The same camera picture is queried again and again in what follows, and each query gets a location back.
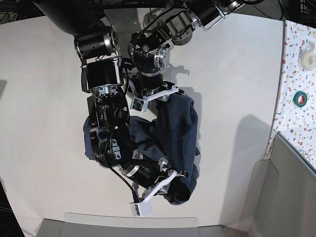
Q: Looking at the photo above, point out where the gripper body image-right arm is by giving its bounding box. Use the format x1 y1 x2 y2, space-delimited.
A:
127 69 185 103

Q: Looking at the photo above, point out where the gripper body image-left arm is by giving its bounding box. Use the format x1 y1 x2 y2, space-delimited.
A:
120 158 191 201

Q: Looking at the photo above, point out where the dark blue t-shirt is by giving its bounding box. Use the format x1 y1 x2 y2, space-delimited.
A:
83 93 199 194

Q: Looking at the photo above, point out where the grey chair bottom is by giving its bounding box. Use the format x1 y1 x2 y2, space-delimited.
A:
37 212 224 237

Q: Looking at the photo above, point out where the grey chair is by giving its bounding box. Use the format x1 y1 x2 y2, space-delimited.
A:
240 135 316 237
37 212 224 237

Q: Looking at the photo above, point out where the grey chair right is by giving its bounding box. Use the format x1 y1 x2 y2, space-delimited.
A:
240 135 316 237

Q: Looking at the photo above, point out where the terrazzo patterned side surface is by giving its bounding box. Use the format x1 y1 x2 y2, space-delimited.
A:
265 20 316 166

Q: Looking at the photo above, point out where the green tape roll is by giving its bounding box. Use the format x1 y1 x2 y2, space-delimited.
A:
293 91 308 108

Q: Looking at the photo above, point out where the clear tape roll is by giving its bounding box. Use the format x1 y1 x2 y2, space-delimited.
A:
298 41 316 72

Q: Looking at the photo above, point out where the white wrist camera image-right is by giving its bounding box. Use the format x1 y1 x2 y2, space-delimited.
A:
130 96 149 113

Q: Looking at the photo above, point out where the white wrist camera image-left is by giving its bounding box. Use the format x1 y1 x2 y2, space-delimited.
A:
130 201 153 217

